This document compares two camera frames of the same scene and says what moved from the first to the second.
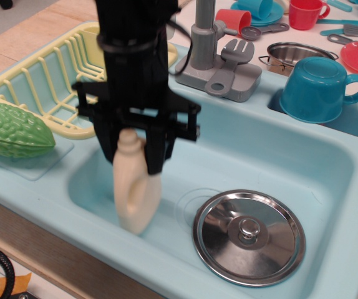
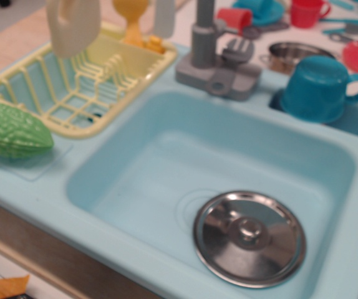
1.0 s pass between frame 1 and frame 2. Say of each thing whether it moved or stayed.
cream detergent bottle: moved
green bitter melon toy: stayed
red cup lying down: stayed
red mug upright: stayed
